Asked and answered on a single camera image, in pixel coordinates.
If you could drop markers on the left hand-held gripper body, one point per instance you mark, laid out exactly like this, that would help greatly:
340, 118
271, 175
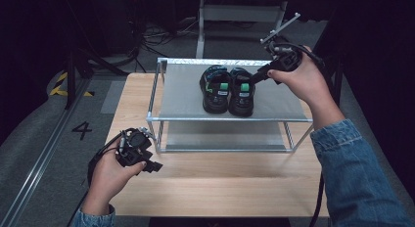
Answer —
135, 147

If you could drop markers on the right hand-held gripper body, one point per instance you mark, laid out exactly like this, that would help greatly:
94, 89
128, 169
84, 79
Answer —
285, 59

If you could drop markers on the black sandal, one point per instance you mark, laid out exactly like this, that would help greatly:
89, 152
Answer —
242, 96
215, 93

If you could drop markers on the metal shoe rack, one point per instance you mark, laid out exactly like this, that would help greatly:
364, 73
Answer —
182, 96

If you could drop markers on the person's right hand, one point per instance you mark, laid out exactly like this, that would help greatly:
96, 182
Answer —
310, 83

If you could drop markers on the person's left hand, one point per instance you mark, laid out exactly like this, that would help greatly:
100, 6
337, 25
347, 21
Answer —
106, 181

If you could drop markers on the grey metal stand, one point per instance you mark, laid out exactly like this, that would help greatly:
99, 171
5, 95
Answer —
241, 13

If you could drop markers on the black tripod stand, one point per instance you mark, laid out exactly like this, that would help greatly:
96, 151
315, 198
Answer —
70, 80

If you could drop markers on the yellow black hazard tape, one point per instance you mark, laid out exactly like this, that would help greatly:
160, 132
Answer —
58, 90

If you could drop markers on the aluminium floor rail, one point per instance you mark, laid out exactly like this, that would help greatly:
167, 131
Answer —
39, 155

